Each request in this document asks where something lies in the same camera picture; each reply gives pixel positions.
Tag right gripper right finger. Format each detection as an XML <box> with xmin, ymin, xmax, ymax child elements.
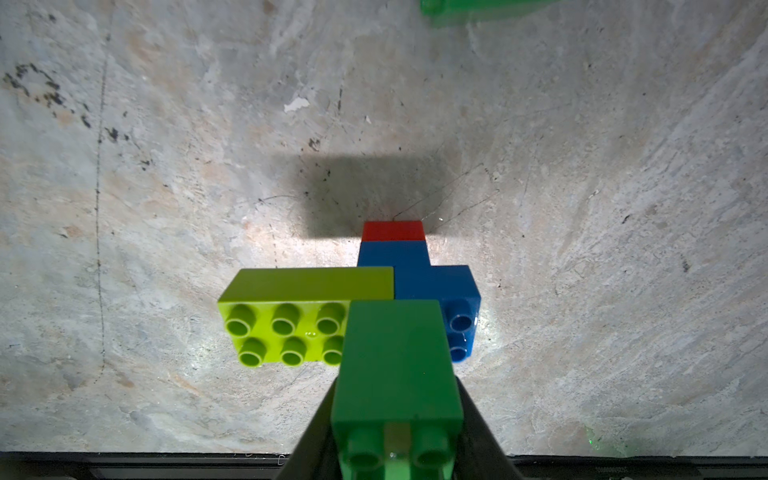
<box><xmin>452</xmin><ymin>378</ymin><xmax>524</xmax><ymax>480</ymax></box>

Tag lime green long lego brick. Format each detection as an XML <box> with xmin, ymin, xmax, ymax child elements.
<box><xmin>217</xmin><ymin>267</ymin><xmax>394</xmax><ymax>368</ymax></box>

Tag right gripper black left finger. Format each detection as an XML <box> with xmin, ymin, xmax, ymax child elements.
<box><xmin>276</xmin><ymin>381</ymin><xmax>339</xmax><ymax>480</ymax></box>

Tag blue lego brick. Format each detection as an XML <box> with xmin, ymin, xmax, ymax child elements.
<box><xmin>357</xmin><ymin>221</ymin><xmax>481</xmax><ymax>363</ymax></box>

